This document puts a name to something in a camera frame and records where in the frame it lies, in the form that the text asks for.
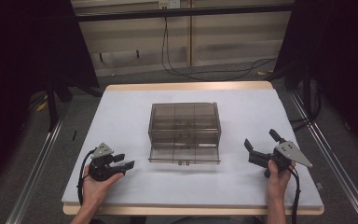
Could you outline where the wall power outlet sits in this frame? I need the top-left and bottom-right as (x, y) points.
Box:
(158, 0), (182, 10)

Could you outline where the black floor cable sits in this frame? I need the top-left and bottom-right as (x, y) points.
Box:
(291, 88), (322, 131)

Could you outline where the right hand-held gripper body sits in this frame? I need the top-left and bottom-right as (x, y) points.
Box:
(247, 140), (313, 179)

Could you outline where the black wall cable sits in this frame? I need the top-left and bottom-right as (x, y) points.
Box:
(160, 17), (278, 82)

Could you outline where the right hand-held gripper black cable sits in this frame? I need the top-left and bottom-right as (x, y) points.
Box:
(287, 166), (302, 224)

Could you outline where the wooden table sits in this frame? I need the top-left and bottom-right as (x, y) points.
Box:
(62, 80), (325, 217)

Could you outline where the smoky clear plastic drawer box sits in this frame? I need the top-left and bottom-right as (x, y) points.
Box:
(147, 102), (223, 147)

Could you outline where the black metal stand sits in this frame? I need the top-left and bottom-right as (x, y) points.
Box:
(302, 63), (313, 117)
(45, 76), (61, 133)

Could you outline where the metal floor rail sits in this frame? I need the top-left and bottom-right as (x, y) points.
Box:
(5, 104), (71, 224)
(288, 91), (358, 224)

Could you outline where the white table mat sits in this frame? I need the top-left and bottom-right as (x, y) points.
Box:
(61, 88), (324, 209)

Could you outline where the left hand-held gripper black cable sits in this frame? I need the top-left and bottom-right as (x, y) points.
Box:
(76, 148), (98, 206)

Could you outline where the black curtain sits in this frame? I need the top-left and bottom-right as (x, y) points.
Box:
(272, 0), (358, 151)
(0, 0), (100, 198)

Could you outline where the hand-held gripper black cable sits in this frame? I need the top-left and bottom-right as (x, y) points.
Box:
(287, 166), (302, 224)
(76, 148), (98, 206)

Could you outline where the person's right hand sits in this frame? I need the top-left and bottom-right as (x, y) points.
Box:
(265, 159), (296, 202)

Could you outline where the person's left hand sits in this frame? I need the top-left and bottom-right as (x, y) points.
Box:
(82, 163), (125, 208)

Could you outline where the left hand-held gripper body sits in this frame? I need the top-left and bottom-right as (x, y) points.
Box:
(88, 142), (121, 183)

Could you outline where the yellow floor tape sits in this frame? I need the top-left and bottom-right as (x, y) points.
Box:
(35, 99), (49, 113)

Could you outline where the black horizontal bar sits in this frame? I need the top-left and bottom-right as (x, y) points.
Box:
(74, 4), (296, 23)

